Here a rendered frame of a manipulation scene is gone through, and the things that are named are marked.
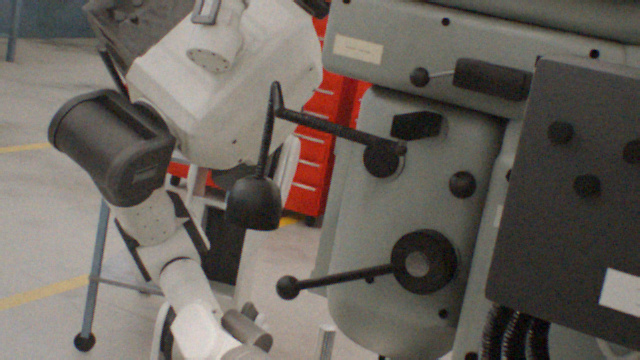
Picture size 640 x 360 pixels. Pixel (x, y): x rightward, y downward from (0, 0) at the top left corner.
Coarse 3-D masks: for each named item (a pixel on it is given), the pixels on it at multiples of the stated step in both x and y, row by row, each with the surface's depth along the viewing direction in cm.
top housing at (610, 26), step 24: (432, 0) 124; (456, 0) 122; (480, 0) 120; (504, 0) 119; (528, 0) 117; (552, 0) 116; (576, 0) 115; (600, 0) 114; (624, 0) 113; (552, 24) 118; (576, 24) 116; (600, 24) 115; (624, 24) 113
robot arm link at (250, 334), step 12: (228, 312) 177; (228, 324) 176; (240, 324) 174; (252, 324) 173; (228, 336) 172; (240, 336) 173; (252, 336) 171; (264, 336) 171; (228, 348) 171; (240, 348) 169; (252, 348) 169; (264, 348) 172
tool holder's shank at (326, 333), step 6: (318, 330) 154; (324, 330) 154; (330, 330) 154; (318, 336) 154; (324, 336) 154; (330, 336) 154; (318, 342) 154; (324, 342) 154; (330, 342) 154; (318, 348) 154; (324, 348) 154; (330, 348) 155; (318, 354) 155; (324, 354) 154; (330, 354) 155
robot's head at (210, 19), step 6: (198, 0) 160; (204, 0) 161; (216, 0) 159; (198, 6) 160; (216, 6) 159; (198, 12) 160; (210, 12) 159; (216, 12) 159; (192, 18) 159; (198, 18) 159; (204, 18) 159; (210, 18) 158; (216, 18) 159; (210, 24) 159
